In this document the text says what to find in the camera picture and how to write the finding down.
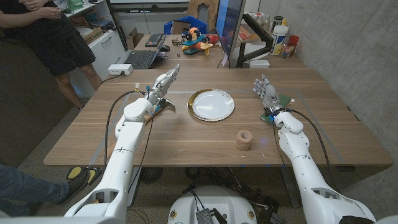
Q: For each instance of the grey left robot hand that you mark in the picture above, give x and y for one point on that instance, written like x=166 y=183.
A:
x=160 y=85

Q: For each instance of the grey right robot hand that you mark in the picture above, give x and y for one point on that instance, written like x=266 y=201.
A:
x=270 y=95

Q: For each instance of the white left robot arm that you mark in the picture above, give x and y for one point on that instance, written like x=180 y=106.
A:
x=124 y=149

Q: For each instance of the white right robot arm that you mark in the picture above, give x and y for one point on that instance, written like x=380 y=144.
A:
x=304 y=168

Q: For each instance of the white paper plate gold rim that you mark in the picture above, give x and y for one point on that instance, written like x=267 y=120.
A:
x=213 y=105

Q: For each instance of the green flat pad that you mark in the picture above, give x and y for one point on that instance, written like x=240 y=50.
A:
x=285 y=99

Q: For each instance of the black laptop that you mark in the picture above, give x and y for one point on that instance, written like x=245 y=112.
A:
x=141 y=59

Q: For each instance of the small white box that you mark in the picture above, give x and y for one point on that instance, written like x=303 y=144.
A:
x=259 y=63

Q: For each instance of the black computer mouse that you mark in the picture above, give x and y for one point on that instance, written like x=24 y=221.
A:
x=165 y=48

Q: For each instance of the white power strip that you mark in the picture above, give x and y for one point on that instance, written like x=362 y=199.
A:
x=120 y=69

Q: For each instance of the black keyboard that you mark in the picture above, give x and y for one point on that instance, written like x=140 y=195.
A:
x=154 y=40

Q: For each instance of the brown cork cylinder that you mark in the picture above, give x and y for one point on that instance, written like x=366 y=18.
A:
x=243 y=140

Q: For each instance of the open cardboard box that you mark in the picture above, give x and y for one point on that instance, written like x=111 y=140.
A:
x=133 y=39

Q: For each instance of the white plastic canister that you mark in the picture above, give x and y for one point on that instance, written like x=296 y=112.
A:
x=278 y=40

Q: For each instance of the colourful toy airplane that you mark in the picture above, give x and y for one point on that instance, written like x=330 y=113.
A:
x=196 y=42

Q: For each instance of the red cup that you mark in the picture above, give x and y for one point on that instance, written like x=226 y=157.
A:
x=293 y=40

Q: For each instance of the white shelf cabinet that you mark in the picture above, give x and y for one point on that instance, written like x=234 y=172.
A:
x=107 y=49

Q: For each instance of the red bowl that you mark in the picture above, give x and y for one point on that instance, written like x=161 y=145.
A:
x=214 y=39

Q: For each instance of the blue plastic bin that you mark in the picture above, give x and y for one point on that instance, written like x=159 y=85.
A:
x=196 y=23

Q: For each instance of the dark lidded jar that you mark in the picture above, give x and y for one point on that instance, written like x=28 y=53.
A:
x=277 y=21

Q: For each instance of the computer monitor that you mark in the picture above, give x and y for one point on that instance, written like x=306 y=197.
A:
x=228 y=25

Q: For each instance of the cardboard box on shelf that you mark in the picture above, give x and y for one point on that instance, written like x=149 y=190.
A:
x=93 y=34

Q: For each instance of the black floor fan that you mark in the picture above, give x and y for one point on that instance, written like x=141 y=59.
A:
x=151 y=175

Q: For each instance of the standing person black clothes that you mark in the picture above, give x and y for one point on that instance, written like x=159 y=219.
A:
x=53 y=40

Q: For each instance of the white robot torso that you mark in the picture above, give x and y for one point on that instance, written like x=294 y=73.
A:
x=214 y=202

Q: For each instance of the yellow black foot pedal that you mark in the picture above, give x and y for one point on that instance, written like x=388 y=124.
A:
x=74 y=172

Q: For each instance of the seated person jeans leg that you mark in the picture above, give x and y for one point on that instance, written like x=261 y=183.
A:
x=25 y=189

